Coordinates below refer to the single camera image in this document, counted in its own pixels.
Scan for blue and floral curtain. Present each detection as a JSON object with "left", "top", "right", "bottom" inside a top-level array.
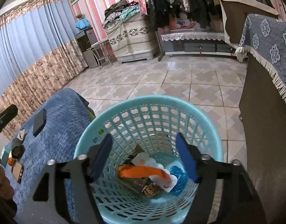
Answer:
[{"left": 0, "top": 0, "right": 89, "bottom": 141}]

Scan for orange tangerine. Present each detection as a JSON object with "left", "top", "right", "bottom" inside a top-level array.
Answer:
[{"left": 8, "top": 157, "right": 15, "bottom": 166}]

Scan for small metal folding table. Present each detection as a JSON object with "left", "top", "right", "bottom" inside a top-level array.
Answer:
[{"left": 88, "top": 38, "right": 113, "bottom": 67}]

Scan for blue floral fringed cover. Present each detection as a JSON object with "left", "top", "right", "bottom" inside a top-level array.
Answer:
[{"left": 235, "top": 14, "right": 286, "bottom": 103}]

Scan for low tv stand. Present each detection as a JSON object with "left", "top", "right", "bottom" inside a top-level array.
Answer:
[{"left": 161, "top": 29, "right": 235, "bottom": 57}]

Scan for blue wrapped potted plant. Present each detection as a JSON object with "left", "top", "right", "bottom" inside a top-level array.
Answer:
[{"left": 75, "top": 14, "right": 91, "bottom": 30}]

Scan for pile of folded clothes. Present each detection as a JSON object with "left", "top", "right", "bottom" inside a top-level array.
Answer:
[{"left": 102, "top": 0, "right": 139, "bottom": 28}]

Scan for dark water dispenser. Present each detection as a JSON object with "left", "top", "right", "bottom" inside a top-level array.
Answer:
[{"left": 76, "top": 28, "right": 98, "bottom": 68}]

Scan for turquoise plastic laundry basket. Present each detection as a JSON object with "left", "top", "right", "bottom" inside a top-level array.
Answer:
[{"left": 74, "top": 96, "right": 223, "bottom": 223}]

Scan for beige edged dark panel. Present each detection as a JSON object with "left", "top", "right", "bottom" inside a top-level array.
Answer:
[{"left": 220, "top": 0, "right": 281, "bottom": 49}]

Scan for light blue tissue box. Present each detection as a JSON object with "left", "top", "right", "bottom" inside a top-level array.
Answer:
[{"left": 0, "top": 145, "right": 11, "bottom": 167}]

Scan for black mesh sleeve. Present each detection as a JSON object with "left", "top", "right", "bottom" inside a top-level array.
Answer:
[{"left": 11, "top": 138, "right": 24, "bottom": 160}]

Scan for brown wrapper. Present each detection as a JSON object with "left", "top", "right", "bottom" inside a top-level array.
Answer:
[{"left": 117, "top": 145, "right": 162, "bottom": 198}]

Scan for person's left hand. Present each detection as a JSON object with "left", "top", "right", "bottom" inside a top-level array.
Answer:
[{"left": 0, "top": 159, "right": 14, "bottom": 200}]

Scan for blue plush table cover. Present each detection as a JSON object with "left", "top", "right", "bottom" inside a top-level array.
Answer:
[{"left": 4, "top": 88, "right": 91, "bottom": 223}]

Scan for brown sofa side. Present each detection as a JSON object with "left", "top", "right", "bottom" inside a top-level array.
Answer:
[{"left": 239, "top": 54, "right": 286, "bottom": 223}]

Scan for brown phone case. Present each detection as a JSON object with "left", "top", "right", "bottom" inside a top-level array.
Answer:
[{"left": 11, "top": 160, "right": 24, "bottom": 183}]

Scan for patterned covered cabinet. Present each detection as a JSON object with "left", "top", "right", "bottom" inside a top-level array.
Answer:
[{"left": 105, "top": 13, "right": 158, "bottom": 63}]

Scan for white snack wrapper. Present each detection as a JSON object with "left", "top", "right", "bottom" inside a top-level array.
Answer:
[{"left": 132, "top": 153, "right": 177, "bottom": 193}]

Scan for blue plastic bag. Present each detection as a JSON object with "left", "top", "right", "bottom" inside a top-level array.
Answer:
[{"left": 170, "top": 165, "right": 188, "bottom": 197}]

